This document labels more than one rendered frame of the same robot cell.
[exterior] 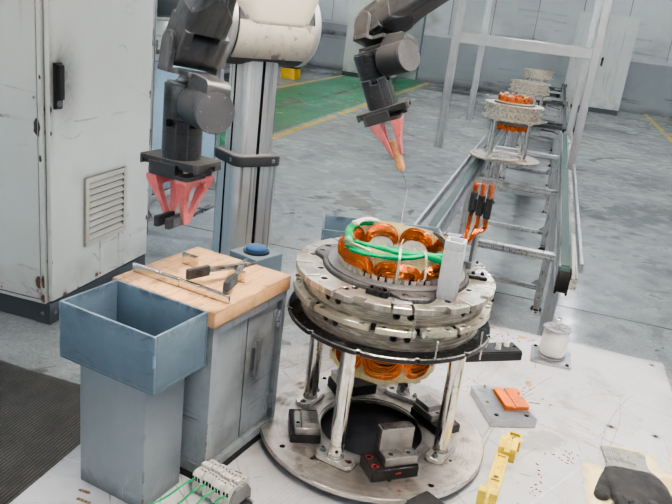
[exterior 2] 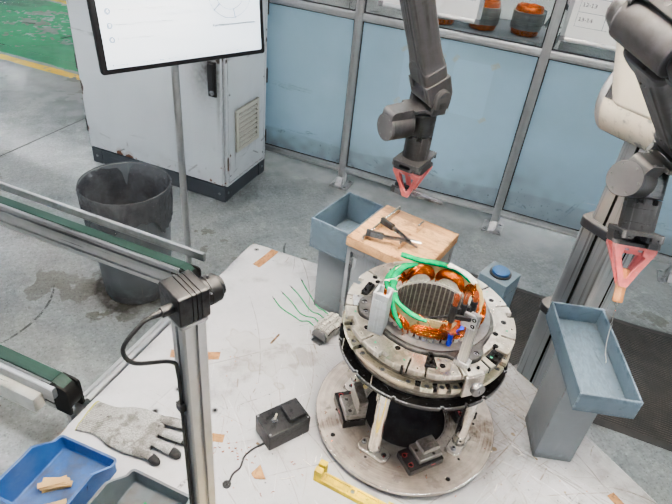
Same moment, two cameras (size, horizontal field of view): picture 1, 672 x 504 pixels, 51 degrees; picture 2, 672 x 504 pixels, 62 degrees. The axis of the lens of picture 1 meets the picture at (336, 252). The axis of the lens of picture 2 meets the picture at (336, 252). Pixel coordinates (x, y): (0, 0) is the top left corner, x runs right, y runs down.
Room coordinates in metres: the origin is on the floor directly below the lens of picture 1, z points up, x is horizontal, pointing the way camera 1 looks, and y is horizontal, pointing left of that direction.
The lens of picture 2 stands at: (0.94, -0.92, 1.79)
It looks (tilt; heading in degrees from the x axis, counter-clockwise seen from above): 36 degrees down; 94
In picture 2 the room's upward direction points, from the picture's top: 7 degrees clockwise
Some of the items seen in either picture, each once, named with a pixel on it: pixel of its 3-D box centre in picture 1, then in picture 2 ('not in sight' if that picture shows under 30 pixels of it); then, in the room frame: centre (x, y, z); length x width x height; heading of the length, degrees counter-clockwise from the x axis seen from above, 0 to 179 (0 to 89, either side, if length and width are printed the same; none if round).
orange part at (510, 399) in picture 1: (511, 399); not in sight; (1.23, -0.37, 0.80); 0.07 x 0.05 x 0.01; 10
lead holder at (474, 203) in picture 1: (480, 205); (463, 311); (1.10, -0.22, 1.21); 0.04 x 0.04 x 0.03; 70
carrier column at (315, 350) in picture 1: (315, 348); not in sight; (1.13, 0.01, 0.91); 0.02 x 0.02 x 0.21
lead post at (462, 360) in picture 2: (474, 233); (469, 339); (1.13, -0.22, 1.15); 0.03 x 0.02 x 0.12; 152
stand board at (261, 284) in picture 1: (205, 283); (403, 239); (1.02, 0.20, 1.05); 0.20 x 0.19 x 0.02; 154
